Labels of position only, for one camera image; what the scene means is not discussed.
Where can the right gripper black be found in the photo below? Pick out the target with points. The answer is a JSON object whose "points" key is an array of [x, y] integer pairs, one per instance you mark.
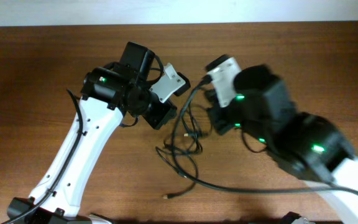
{"points": [[217, 118]]}

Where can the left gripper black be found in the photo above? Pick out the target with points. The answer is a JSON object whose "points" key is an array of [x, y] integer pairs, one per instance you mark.
{"points": [[159, 112]]}

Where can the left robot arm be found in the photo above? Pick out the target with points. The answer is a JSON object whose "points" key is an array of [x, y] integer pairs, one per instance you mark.
{"points": [[108, 93]]}

